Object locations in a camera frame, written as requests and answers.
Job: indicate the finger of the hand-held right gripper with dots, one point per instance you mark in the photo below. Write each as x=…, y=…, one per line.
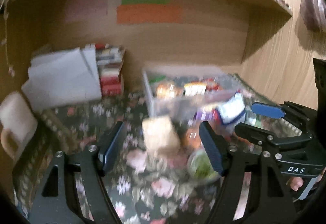
x=266, y=110
x=254, y=132

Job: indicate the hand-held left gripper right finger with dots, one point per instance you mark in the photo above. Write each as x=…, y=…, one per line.
x=211, y=148

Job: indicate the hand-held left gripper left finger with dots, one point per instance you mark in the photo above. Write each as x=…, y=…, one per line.
x=112, y=148

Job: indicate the green snack packet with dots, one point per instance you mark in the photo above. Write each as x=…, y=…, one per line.
x=200, y=166

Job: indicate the orange cracker packet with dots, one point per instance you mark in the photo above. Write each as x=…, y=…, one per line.
x=192, y=138
x=168, y=90

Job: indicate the blue white snack packet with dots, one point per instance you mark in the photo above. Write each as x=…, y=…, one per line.
x=233, y=109

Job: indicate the beige bun snack bag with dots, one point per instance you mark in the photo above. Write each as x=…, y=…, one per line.
x=160, y=134

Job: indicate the clear plastic bin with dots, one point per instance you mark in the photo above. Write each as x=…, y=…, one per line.
x=178, y=106

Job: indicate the person's right hand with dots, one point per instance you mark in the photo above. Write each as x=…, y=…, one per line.
x=296, y=183

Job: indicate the floral tablecloth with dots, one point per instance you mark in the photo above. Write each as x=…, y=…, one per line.
x=158, y=188

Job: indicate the stack of books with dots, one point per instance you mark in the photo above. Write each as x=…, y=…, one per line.
x=109, y=81

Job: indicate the white paper sheets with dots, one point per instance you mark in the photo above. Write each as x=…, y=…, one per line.
x=66, y=78

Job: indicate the pink striped curtain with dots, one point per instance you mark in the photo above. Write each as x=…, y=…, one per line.
x=312, y=7

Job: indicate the orange sticky note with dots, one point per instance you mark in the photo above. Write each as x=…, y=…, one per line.
x=150, y=13

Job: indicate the pink sticky note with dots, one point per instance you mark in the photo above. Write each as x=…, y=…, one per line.
x=86, y=6

